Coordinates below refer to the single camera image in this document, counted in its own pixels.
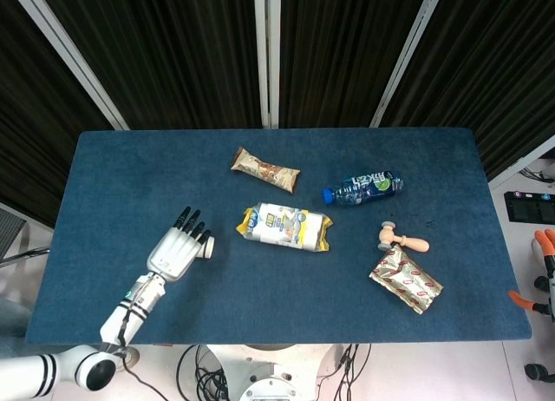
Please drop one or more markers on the right orange-tipped robot hand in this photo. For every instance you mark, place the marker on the right orange-tipped robot hand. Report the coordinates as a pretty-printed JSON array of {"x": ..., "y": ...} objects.
[{"x": 547, "y": 251}]

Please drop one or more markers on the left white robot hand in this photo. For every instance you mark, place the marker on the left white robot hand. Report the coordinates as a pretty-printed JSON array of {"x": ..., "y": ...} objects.
[{"x": 175, "y": 255}]

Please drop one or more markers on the white paper cup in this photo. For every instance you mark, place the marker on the white paper cup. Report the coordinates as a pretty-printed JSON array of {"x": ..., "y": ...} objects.
[{"x": 208, "y": 247}]

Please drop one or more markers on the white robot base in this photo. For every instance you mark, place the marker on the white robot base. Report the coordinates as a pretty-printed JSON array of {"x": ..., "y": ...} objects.
[{"x": 269, "y": 372}]

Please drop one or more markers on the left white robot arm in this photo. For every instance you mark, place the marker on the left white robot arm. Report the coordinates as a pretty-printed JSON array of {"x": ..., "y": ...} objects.
[{"x": 104, "y": 331}]

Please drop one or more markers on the black electronic device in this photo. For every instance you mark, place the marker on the black electronic device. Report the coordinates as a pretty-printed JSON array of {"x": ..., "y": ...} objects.
[{"x": 531, "y": 206}]

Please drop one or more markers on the blue felt table mat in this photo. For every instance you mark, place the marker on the blue felt table mat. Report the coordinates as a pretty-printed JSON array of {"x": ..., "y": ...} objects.
[{"x": 277, "y": 288}]

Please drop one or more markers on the white yellow snack package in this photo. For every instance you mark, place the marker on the white yellow snack package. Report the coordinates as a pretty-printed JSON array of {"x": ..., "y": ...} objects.
[{"x": 284, "y": 225}]

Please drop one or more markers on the brown snack bar wrapper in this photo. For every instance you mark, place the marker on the brown snack bar wrapper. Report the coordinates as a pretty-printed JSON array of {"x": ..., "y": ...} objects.
[{"x": 264, "y": 169}]

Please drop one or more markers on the silver red foil packet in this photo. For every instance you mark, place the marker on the silver red foil packet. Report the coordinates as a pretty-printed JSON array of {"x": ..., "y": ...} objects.
[{"x": 405, "y": 279}]

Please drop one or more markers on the small wooden toy hammer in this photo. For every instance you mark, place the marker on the small wooden toy hammer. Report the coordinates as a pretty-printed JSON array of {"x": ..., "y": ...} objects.
[{"x": 401, "y": 239}]

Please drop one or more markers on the grey metal chair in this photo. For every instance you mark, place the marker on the grey metal chair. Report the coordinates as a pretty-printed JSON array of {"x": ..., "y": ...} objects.
[{"x": 15, "y": 240}]

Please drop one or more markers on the blue plastic water bottle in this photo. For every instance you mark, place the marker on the blue plastic water bottle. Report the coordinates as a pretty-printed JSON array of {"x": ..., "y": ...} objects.
[{"x": 363, "y": 187}]

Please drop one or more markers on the white partition frame post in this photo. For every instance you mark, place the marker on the white partition frame post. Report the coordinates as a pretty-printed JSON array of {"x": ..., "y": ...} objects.
[
  {"x": 266, "y": 56},
  {"x": 407, "y": 56},
  {"x": 69, "y": 54}
]

